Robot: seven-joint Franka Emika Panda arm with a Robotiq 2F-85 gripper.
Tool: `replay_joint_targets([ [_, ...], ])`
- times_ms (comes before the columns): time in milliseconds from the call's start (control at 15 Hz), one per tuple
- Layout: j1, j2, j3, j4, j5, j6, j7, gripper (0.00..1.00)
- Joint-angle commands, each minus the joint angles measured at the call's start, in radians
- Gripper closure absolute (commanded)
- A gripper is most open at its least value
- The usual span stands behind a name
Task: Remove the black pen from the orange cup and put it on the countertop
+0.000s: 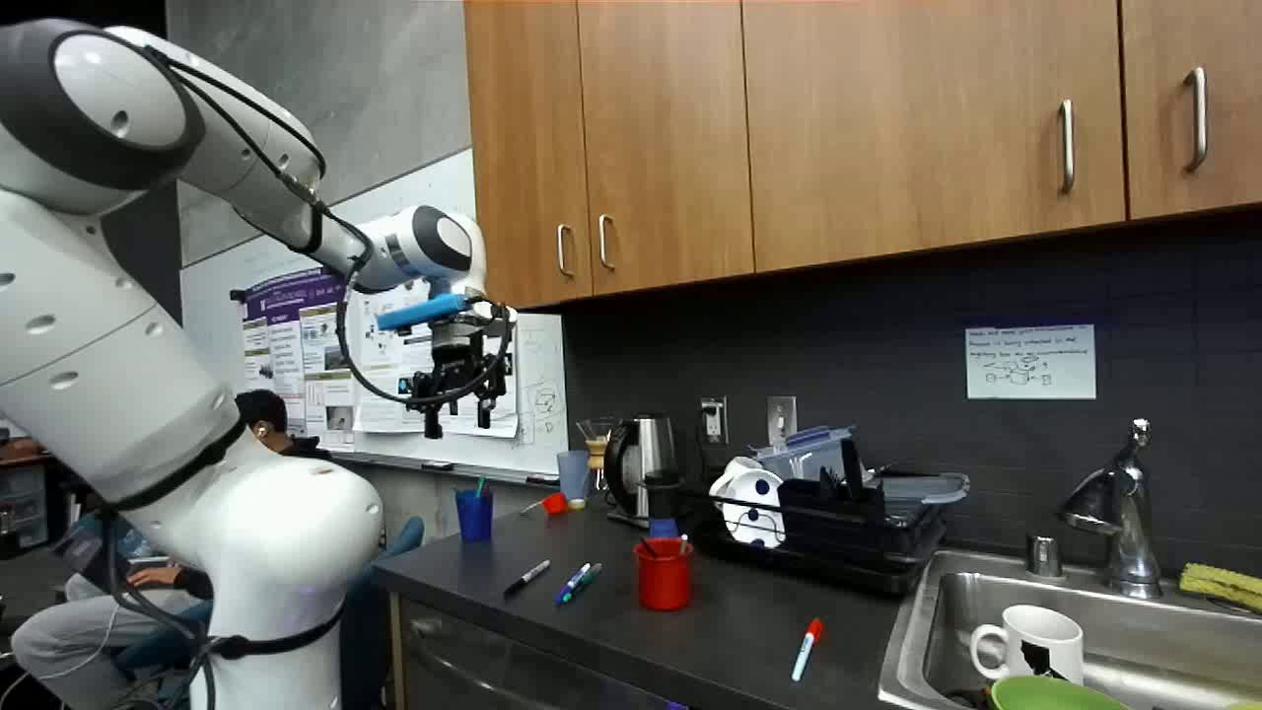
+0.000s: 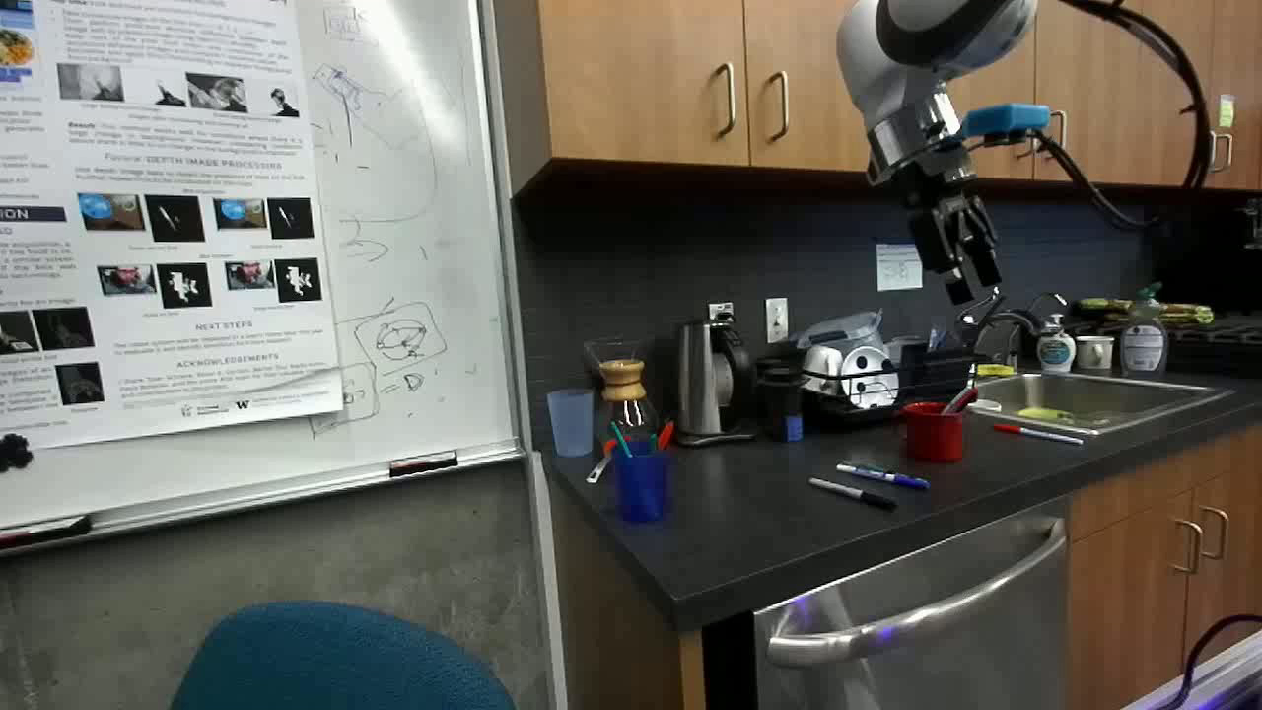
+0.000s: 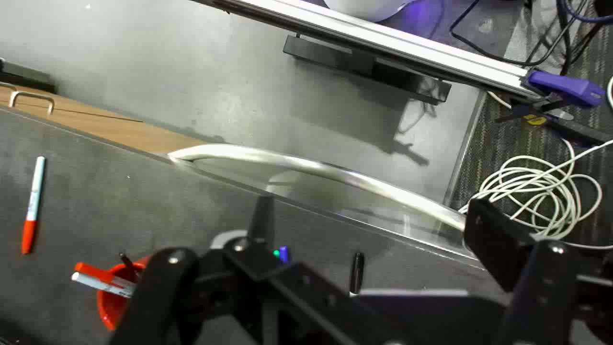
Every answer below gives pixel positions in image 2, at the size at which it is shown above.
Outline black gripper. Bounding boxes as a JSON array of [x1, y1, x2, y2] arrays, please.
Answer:
[[897, 153, 1014, 310]]

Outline chrome countertop appliance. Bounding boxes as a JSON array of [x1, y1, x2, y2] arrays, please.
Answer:
[[798, 306, 906, 434]]

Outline orange red cup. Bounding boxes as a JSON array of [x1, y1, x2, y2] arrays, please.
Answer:
[[901, 398, 972, 468]]

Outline dark blue cup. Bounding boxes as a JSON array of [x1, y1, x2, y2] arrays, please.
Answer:
[[610, 446, 675, 527]]

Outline translucent blue plastic cup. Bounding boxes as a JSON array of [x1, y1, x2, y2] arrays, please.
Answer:
[[544, 388, 601, 463]]

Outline dark kitchen faucet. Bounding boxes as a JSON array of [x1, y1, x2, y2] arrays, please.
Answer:
[[962, 305, 1051, 376]]

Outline white paper note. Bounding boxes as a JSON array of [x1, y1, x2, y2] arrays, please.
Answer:
[[872, 239, 932, 297]]

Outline white soap pump bottle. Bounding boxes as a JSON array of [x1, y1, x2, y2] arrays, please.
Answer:
[[1032, 293, 1081, 377]]

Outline white mug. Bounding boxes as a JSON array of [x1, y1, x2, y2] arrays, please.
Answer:
[[1073, 333, 1119, 377]]

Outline clear dish soap bottle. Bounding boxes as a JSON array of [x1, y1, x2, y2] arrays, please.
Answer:
[[1116, 283, 1173, 381]]

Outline stainless steel sink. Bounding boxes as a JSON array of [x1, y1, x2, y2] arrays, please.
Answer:
[[966, 368, 1233, 442]]

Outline black canister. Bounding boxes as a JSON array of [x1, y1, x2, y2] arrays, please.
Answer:
[[755, 343, 807, 446]]

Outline blue whiteboard marker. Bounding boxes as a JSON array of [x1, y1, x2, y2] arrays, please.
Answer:
[[831, 463, 939, 498]]

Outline black coffee machine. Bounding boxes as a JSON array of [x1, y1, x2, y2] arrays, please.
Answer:
[[1153, 193, 1262, 381]]

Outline black Sharpie marker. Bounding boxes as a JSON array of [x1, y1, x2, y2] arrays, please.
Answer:
[[803, 473, 903, 517]]

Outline steel electric kettle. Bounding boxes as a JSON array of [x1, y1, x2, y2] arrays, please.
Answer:
[[669, 317, 763, 452]]

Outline glass carafe wooden collar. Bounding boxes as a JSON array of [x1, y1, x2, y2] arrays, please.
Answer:
[[597, 355, 654, 434]]

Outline wooden upper cabinet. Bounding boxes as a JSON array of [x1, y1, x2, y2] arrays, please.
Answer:
[[492, 0, 1262, 196]]

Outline wooden cabinet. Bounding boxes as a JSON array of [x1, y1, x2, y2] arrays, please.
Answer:
[[1065, 426, 1262, 710], [492, 0, 1262, 196]]

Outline wooden lower cabinet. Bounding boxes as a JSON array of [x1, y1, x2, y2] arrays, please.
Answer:
[[1065, 426, 1262, 710]]

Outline stainless steel dishwasher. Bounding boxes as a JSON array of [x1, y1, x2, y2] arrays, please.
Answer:
[[751, 493, 1078, 710]]

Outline white marker red cap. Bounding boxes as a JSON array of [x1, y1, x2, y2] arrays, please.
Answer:
[[583, 439, 623, 493]]

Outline white whiteboard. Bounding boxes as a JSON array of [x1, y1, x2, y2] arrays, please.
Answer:
[[0, 0, 531, 559]]

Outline red black whiteboard marker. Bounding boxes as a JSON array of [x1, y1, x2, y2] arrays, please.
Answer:
[[387, 450, 467, 483]]

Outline printed research poster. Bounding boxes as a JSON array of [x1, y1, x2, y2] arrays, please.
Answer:
[[0, 0, 351, 452]]

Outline blue wrist camera box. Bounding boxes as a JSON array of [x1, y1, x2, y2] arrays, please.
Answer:
[[959, 97, 1056, 147]]

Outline metal upper cabinet handle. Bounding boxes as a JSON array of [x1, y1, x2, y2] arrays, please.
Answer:
[[763, 68, 798, 149], [709, 60, 740, 147]]

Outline metal cabinet handle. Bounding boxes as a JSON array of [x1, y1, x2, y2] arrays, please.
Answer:
[[1166, 514, 1207, 579], [763, 68, 798, 149], [709, 60, 740, 147], [1199, 505, 1240, 568]]

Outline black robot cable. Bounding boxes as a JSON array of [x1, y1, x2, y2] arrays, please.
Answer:
[[1039, 0, 1216, 237]]

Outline curved dishwasher handle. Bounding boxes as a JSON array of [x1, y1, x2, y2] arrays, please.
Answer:
[[767, 514, 1068, 669]]

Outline metal lower cabinet handle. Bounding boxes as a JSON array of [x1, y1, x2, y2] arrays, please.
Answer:
[[1166, 514, 1207, 579], [1199, 505, 1240, 568]]

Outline black floor cable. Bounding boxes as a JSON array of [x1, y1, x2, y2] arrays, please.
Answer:
[[1173, 607, 1262, 710]]

